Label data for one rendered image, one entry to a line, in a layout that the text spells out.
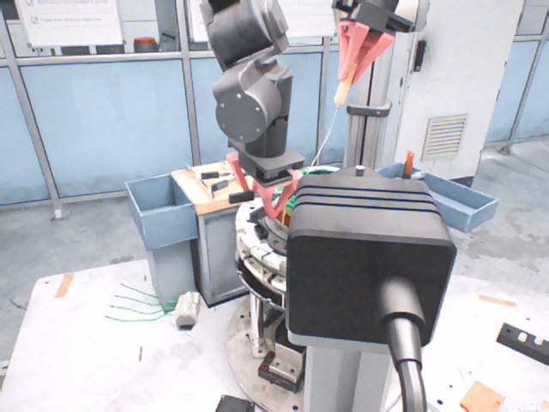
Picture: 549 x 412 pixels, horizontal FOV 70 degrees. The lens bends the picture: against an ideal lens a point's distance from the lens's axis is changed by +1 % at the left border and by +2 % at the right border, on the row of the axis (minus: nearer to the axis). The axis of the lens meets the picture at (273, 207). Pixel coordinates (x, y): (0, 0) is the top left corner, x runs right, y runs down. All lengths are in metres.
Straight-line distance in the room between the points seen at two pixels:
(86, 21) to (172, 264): 2.06
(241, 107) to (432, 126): 2.71
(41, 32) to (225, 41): 2.36
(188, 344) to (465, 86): 2.67
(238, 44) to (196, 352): 0.63
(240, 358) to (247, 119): 0.55
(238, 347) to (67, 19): 2.29
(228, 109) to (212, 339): 0.60
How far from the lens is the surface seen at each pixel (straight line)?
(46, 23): 2.80
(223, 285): 0.96
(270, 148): 0.51
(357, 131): 1.10
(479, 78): 3.21
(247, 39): 0.48
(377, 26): 0.59
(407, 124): 2.95
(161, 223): 0.82
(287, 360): 0.79
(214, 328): 0.93
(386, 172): 1.01
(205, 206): 0.81
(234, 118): 0.43
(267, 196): 0.52
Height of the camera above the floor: 1.45
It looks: 30 degrees down
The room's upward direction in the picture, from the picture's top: straight up
